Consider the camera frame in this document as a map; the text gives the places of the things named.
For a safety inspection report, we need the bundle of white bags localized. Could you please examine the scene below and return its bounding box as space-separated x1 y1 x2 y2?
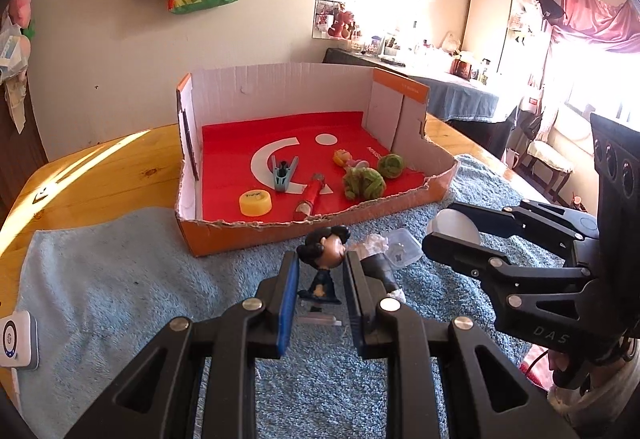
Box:
0 16 32 134

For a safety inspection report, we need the green yarn ball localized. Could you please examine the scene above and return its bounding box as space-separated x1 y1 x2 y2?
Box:
376 154 406 180

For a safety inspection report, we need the clear plastic container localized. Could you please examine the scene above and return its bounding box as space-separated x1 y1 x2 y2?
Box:
385 228 423 267

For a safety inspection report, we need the table with blue cloth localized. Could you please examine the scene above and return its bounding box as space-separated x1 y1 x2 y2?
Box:
324 48 518 122

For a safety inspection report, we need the orange cardboard box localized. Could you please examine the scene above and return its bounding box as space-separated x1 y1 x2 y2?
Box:
175 62 458 257

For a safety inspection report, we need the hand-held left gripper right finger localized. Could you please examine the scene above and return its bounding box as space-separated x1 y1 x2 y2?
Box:
345 250 576 439

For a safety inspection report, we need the red plush toy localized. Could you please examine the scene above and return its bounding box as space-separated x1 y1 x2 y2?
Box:
330 4 358 40

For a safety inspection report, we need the white cushioned chair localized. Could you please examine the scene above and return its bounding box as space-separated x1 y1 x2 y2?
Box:
520 139 576 200

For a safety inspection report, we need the pink curtain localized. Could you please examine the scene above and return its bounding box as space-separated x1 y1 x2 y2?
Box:
560 0 640 52

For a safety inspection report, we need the small yellow-haired doll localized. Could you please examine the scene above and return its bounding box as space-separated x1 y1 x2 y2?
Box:
333 149 371 168

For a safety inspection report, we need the black-haired figurine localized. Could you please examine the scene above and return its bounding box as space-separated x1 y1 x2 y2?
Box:
296 225 352 327

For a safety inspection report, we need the teal clothespin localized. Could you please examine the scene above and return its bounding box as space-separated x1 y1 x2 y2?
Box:
269 155 301 192

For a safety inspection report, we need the white round jar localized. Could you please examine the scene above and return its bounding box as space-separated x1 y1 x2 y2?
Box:
429 210 482 246

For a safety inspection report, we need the blue fluffy towel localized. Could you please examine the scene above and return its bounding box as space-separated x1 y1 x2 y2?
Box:
17 154 566 439

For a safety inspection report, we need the green fuzzy toy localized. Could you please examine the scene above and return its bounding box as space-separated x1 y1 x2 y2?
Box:
342 167 385 200

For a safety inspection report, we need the white cabinet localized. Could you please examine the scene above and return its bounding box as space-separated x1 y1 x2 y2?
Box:
462 0 551 120

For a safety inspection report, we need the red thread spool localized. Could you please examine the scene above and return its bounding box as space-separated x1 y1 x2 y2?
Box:
294 172 326 222

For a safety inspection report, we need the white square device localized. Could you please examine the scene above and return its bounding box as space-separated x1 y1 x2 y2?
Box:
0 310 39 371

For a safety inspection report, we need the pink plush toy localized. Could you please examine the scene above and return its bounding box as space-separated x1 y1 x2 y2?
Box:
10 0 35 30

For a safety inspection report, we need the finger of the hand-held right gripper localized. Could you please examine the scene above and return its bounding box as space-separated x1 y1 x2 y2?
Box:
449 200 600 246
422 231 598 320

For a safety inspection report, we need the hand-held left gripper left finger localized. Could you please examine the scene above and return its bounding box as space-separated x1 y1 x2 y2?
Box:
65 251 301 439

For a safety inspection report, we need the person's right forearm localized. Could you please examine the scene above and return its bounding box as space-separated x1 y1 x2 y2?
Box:
547 350 640 430

